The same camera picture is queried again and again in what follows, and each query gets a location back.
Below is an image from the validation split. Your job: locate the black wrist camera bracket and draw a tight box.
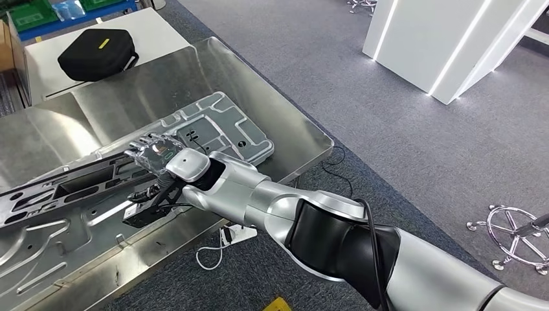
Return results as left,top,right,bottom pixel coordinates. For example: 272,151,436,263
122,178,194,229

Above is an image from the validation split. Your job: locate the black floor cable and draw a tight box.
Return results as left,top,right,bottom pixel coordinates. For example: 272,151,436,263
320,146,355,199

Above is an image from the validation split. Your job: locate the brown cardboard box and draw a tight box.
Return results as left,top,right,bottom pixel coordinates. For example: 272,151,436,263
0,19,16,74

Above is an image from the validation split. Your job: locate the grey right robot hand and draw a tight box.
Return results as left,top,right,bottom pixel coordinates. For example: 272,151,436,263
124,133,186,203

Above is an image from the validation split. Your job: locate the white cabinet with light strips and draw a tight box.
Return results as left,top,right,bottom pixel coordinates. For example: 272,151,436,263
362,0,549,106

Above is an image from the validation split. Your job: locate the stainless steel workbench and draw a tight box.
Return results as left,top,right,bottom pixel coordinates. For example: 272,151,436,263
0,36,335,311

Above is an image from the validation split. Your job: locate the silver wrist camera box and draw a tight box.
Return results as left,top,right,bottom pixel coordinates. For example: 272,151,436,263
123,203,144,220

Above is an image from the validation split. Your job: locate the black zip case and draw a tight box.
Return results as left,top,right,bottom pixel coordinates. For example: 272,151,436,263
58,29,139,82

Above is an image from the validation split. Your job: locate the blue shelf board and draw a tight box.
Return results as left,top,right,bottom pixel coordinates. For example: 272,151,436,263
17,0,139,43

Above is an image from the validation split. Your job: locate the long black plastic frame part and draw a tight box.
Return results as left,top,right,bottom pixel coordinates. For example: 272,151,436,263
0,150,162,231

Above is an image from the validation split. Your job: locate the clear acrylic panel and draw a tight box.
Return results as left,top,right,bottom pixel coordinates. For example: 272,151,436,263
6,17,33,108

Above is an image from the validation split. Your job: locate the white power strip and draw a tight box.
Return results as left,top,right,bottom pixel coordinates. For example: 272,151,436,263
219,225,258,246

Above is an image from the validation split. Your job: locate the blue plastic bag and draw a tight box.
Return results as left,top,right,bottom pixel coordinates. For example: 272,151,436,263
51,0,87,21

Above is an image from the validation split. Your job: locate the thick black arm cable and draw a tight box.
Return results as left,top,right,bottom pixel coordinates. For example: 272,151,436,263
353,197,389,311

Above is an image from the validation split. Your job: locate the black stool with chrome base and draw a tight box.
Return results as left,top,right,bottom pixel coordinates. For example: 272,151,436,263
466,205,549,275

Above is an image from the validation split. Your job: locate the white floor cable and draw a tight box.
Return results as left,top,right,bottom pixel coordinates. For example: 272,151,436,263
196,233,226,271

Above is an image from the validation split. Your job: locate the green plastic bin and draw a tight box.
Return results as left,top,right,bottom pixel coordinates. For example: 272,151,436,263
79,0,126,12
8,0,59,33

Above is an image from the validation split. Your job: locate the stamped grey metal plate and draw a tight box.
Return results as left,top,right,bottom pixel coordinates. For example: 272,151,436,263
0,91,275,311

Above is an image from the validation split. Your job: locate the chrome chair base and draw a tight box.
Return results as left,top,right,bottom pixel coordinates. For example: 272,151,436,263
347,0,378,16

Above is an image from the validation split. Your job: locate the white frame table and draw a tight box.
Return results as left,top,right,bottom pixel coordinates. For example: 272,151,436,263
521,27,549,46

